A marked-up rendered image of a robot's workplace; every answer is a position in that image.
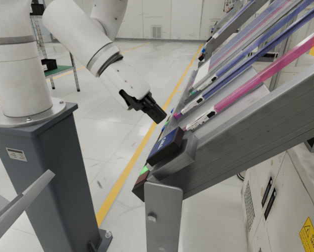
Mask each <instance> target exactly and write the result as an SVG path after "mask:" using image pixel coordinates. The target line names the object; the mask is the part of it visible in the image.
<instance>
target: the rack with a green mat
mask: <svg viewBox="0 0 314 252"><path fill-rule="evenodd" d="M42 17H43V15H30V19H34V21H35V25H36V29H37V33H38V37H39V41H40V44H41V48H42V52H43V56H44V58H45V59H48V57H47V53H46V49H45V45H44V41H43V37H42V33H41V29H40V25H39V21H38V19H42ZM69 54H70V59H71V64H72V66H67V65H57V69H53V70H50V71H47V72H44V75H45V79H48V78H49V79H50V83H51V87H52V89H53V90H54V89H55V85H54V81H53V77H54V76H57V75H59V74H62V73H65V72H68V71H70V70H73V74H74V79H75V84H76V89H77V92H80V87H79V82H78V76H77V71H76V66H75V61H74V56H73V55H72V54H71V53H70V52H69Z"/></svg>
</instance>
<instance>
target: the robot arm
mask: <svg viewBox="0 0 314 252"><path fill-rule="evenodd" d="M31 3H32V0H0V128H21V127H27V126H32V125H36V124H40V123H43V122H46V121H49V120H51V119H54V118H56V117H57V116H59V115H60V114H62V113H63V112H64V111H65V110H66V103H65V101H64V100H62V99H60V98H56V97H51V96H50V92H49V88H48V85H47V81H46V77H45V73H44V70H43V66H42V62H41V59H40V55H39V51H38V47H37V44H36V40H35V36H34V33H33V29H32V25H31V21H30V8H31ZM127 4H128V0H94V3H93V7H92V11H91V15H90V16H88V15H87V14H86V13H84V12H83V11H82V9H81V8H80V7H79V6H78V5H77V4H76V3H75V2H74V1H73V0H53V1H52V2H51V3H50V4H49V5H48V6H47V7H46V9H45V11H44V13H43V15H42V23H43V25H44V27H45V28H46V29H47V30H48V31H49V32H50V33H51V34H52V35H53V36H54V37H55V38H56V39H57V40H58V41H59V42H60V43H61V44H62V45H63V46H64V47H65V48H66V49H67V50H68V51H69V52H70V53H71V54H72V55H73V56H74V57H75V58H76V59H78V60H79V61H80V62H81V63H82V64H83V65H84V66H85V67H86V68H87V69H88V70H89V71H90V72H91V73H92V74H93V75H94V76H95V77H96V78H97V77H99V79H100V81H101V82H102V84H103V85H104V87H105V88H106V89H107V90H108V91H109V93H110V94H111V95H112V96H113V97H114V98H115V99H116V100H117V101H118V102H119V104H120V105H121V106H122V107H123V108H124V109H126V110H127V111H130V110H131V109H132V108H134V110H135V111H139V110H142V111H143V112H144V113H145V114H147V115H148V116H149V117H150V118H151V119H152V120H153V121H154V122H155V123H156V124H159V123H160V122H162V121H163V120H164V119H165V118H166V117H167V113H166V112H165V111H164V110H163V109H162V108H161V107H160V106H159V105H158V104H157V103H156V101H155V100H154V99H153V98H152V93H151V92H150V89H151V87H150V85H149V84H148V83H147V82H146V81H145V80H144V79H143V78H142V77H141V75H139V74H138V73H137V72H136V71H135V70H134V69H133V68H132V67H131V66H130V65H129V64H128V63H127V62H125V61H124V60H123V58H124V56H123V55H122V54H121V53H122V52H121V50H120V49H119V48H118V47H117V46H116V45H115V44H114V43H113V41H114V40H115V38H116V36H117V33H118V31H119V29H120V26H121V24H122V21H123V18H124V16H125V12H126V9H127Z"/></svg>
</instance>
